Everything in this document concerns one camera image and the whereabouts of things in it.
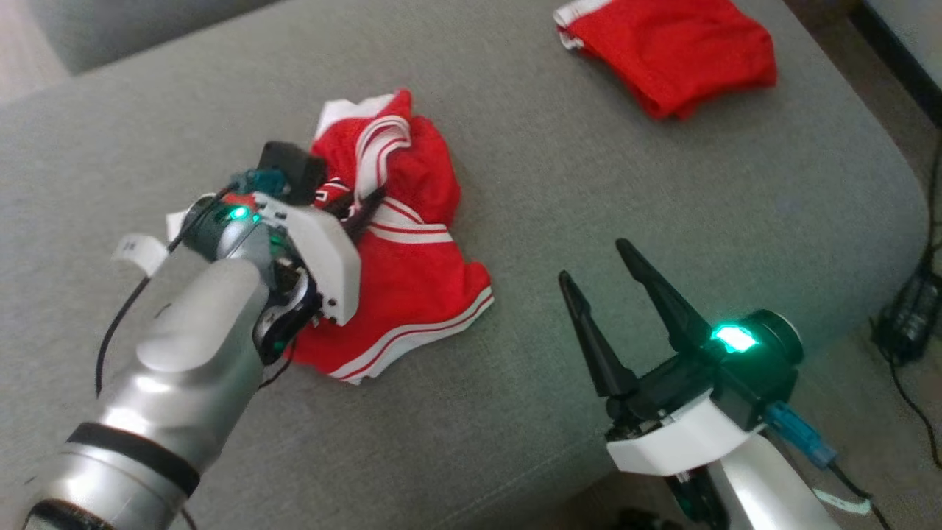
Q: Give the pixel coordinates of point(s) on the red white-striped jersey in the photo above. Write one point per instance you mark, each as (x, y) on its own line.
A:
(412, 287)

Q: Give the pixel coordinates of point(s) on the red shorts white waistband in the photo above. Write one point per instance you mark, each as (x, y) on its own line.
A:
(677, 51)

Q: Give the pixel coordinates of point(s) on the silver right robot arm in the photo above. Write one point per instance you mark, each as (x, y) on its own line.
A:
(765, 486)

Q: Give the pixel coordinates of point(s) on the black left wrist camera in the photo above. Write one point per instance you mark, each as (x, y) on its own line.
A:
(291, 169)

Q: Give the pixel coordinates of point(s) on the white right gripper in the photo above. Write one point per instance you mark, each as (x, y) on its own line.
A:
(662, 442)

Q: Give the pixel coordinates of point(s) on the grey sofa cushion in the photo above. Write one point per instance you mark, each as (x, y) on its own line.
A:
(110, 29)

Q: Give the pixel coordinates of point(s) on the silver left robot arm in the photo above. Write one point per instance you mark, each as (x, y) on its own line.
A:
(184, 353)

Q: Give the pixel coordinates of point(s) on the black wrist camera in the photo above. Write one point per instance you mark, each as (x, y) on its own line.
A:
(751, 397)
(291, 169)

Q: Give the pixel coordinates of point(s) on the grey fabric sofa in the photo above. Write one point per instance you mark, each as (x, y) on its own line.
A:
(515, 184)

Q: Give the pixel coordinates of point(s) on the white furniture black base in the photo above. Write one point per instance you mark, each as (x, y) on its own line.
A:
(920, 29)

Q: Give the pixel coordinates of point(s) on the black power adapter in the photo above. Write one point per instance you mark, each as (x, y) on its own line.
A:
(909, 316)

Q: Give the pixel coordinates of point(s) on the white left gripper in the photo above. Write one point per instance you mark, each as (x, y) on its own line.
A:
(331, 265)

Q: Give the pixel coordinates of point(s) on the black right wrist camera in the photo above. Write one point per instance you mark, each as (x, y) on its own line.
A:
(751, 397)

